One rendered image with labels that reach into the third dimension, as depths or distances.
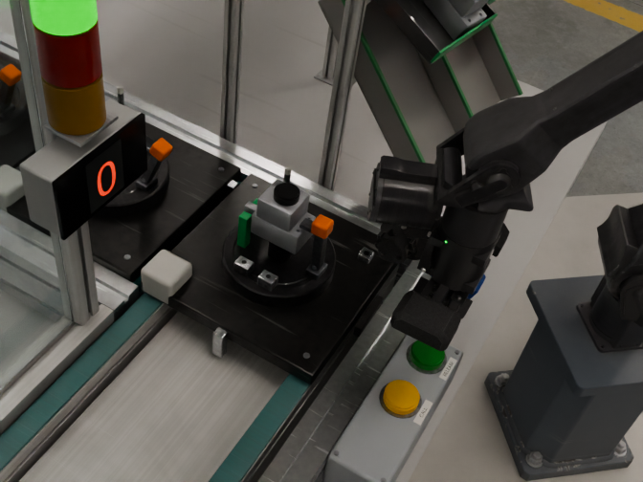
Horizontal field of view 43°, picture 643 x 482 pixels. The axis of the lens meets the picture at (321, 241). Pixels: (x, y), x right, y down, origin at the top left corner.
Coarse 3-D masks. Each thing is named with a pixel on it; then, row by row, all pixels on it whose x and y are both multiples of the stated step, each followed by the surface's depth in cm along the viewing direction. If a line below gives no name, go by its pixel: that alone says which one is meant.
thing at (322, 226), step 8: (320, 216) 94; (304, 224) 95; (312, 224) 94; (320, 224) 93; (328, 224) 93; (312, 232) 94; (320, 232) 94; (328, 232) 94; (320, 240) 95; (320, 248) 96; (312, 256) 97; (320, 256) 97; (312, 264) 98; (320, 264) 98
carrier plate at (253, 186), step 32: (256, 192) 111; (224, 224) 106; (352, 224) 109; (192, 256) 102; (352, 256) 105; (192, 288) 98; (224, 288) 99; (352, 288) 101; (224, 320) 96; (256, 320) 96; (288, 320) 97; (320, 320) 97; (352, 320) 98; (256, 352) 95; (288, 352) 94; (320, 352) 94
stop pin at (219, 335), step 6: (216, 330) 95; (222, 330) 95; (216, 336) 95; (222, 336) 95; (216, 342) 96; (222, 342) 95; (216, 348) 96; (222, 348) 96; (216, 354) 97; (222, 354) 97
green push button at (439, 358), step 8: (416, 344) 96; (424, 344) 96; (416, 352) 96; (424, 352) 96; (432, 352) 96; (440, 352) 96; (416, 360) 95; (424, 360) 95; (432, 360) 95; (440, 360) 95; (424, 368) 95; (432, 368) 95
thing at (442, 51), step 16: (384, 0) 98; (400, 0) 100; (416, 0) 101; (400, 16) 97; (416, 16) 100; (432, 16) 101; (496, 16) 104; (416, 32) 97; (432, 32) 100; (416, 48) 98; (432, 48) 96; (448, 48) 97
